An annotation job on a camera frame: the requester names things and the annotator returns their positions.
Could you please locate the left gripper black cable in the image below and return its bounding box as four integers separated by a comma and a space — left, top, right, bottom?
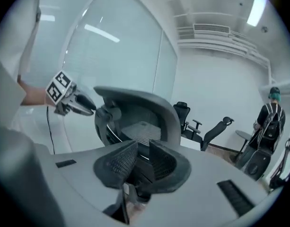
46, 105, 56, 155

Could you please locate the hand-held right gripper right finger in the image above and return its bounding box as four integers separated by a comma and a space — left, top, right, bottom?
135, 139, 270, 227

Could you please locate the person in white coat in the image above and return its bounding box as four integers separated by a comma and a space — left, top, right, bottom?
0, 0, 43, 130

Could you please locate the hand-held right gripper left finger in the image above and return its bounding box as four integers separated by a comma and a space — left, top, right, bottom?
35, 140, 138, 226

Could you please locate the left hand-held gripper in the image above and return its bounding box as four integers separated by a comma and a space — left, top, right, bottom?
45, 70, 97, 116

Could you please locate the ceiling light panel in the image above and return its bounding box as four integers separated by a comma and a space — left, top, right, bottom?
246, 0, 268, 27

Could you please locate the black high-back office chair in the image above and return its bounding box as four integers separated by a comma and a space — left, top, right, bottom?
173, 101, 192, 137

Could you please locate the black striped backpack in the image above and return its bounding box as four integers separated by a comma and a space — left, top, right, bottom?
250, 103, 284, 152

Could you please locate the white air vent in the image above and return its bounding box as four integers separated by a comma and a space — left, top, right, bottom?
193, 23, 231, 35

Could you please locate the black reclined office chair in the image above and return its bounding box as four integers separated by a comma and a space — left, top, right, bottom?
182, 116, 235, 151

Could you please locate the black rounded case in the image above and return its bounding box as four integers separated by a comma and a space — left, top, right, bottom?
243, 149, 272, 181

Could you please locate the person's left forearm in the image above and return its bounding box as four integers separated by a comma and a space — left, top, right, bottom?
17, 79, 50, 106

